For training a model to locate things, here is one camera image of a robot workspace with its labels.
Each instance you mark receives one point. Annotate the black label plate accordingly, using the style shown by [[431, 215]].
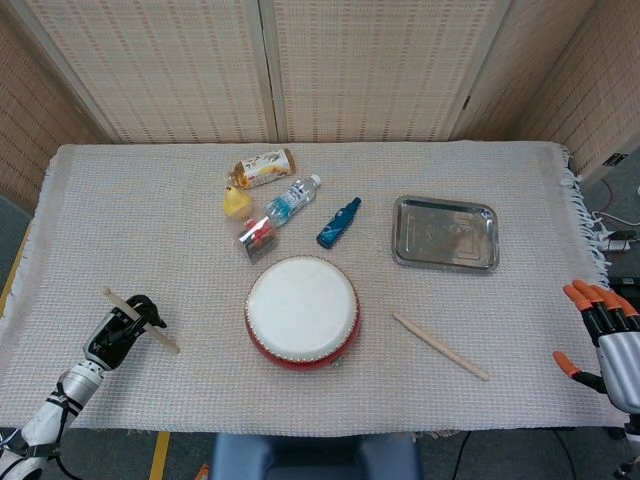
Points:
[[616, 159]]

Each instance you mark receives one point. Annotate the white power strip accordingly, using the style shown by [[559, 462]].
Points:
[[617, 245]]

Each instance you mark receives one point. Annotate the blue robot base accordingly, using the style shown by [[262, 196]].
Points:
[[315, 457]]

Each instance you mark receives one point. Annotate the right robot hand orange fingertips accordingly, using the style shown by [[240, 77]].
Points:
[[620, 360]]

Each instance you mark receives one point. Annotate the woven folding screen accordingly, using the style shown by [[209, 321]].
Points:
[[150, 75]]

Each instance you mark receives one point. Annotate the white woven tablecloth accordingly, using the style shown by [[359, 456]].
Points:
[[125, 225]]

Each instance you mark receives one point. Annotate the red drum white skin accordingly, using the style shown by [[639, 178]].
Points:
[[300, 310]]

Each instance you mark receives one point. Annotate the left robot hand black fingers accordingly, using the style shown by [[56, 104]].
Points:
[[107, 345]]

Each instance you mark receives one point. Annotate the yellow toy pear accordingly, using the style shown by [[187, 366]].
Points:
[[236, 204]]

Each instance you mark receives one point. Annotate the wooden drumstick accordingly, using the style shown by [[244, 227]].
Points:
[[440, 347], [160, 337]]

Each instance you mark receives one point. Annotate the clear water bottle blue label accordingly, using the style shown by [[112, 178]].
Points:
[[290, 200]]

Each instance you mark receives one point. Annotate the black box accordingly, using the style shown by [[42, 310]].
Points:
[[633, 286]]

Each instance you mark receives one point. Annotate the small orange object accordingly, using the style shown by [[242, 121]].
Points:
[[203, 472]]

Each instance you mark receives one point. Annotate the biscuit snack packet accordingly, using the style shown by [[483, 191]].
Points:
[[262, 167]]

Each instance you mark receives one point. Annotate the small blue bottle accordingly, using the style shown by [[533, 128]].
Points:
[[335, 225]]

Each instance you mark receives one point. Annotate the rectangular metal tray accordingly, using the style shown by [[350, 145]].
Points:
[[445, 232]]

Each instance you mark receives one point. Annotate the clear plastic box red contents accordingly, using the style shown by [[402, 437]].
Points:
[[257, 237]]

